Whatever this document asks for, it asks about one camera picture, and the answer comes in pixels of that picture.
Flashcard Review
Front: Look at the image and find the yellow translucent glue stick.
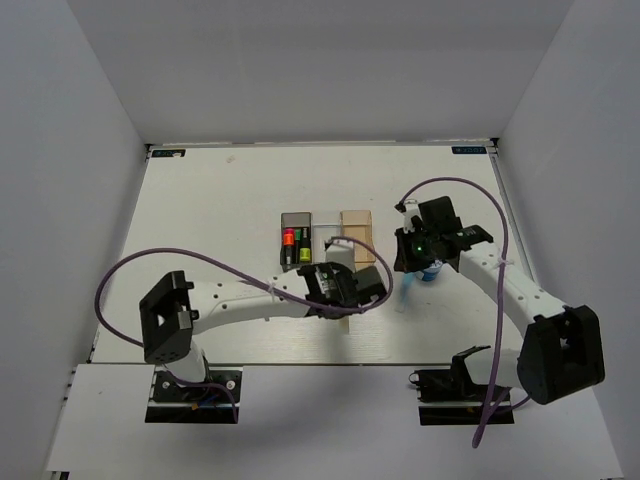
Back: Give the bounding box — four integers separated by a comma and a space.
339, 316, 350, 334

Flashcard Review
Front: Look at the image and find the yellow cap black highlighter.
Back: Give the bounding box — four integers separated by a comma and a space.
298, 227, 312, 263

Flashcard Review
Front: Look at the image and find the orange cap black highlighter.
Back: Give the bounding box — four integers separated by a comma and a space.
282, 236, 294, 265

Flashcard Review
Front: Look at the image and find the green cap black highlighter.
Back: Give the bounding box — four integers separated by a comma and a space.
294, 228, 302, 258

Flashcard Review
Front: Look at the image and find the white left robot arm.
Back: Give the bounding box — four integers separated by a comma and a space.
139, 262, 387, 399

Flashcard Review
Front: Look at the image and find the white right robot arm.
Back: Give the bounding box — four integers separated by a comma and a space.
394, 196, 605, 405

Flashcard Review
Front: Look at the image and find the blue translucent glue stick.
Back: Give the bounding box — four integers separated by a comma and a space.
395, 273, 415, 313

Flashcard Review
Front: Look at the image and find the blue white tape roll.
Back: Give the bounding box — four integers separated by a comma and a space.
415, 260, 443, 283

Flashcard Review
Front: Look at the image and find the clear plastic container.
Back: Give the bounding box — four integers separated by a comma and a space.
311, 210, 341, 263

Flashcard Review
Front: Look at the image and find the orange translucent plastic container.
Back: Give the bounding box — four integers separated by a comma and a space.
340, 210, 376, 270

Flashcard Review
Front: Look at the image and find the dark grey plastic container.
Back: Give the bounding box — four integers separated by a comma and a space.
280, 212, 313, 272

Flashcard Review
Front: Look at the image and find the right blue corner label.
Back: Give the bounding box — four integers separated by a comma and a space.
451, 145, 487, 155

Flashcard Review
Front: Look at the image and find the blue corner label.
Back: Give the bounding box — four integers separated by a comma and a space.
451, 145, 487, 155
151, 149, 186, 158

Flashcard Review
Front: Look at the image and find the left blue corner label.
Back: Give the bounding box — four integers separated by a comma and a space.
151, 149, 186, 158

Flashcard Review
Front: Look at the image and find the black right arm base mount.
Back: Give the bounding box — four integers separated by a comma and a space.
408, 346, 521, 426

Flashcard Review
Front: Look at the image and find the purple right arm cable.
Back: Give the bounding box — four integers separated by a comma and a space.
399, 176, 530, 449

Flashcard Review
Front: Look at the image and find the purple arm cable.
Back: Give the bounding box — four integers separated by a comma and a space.
399, 176, 530, 449
94, 236, 395, 424

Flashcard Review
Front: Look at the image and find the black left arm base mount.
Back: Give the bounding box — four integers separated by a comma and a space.
145, 366, 243, 425

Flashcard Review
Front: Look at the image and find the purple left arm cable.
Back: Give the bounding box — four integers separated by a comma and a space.
94, 236, 395, 424

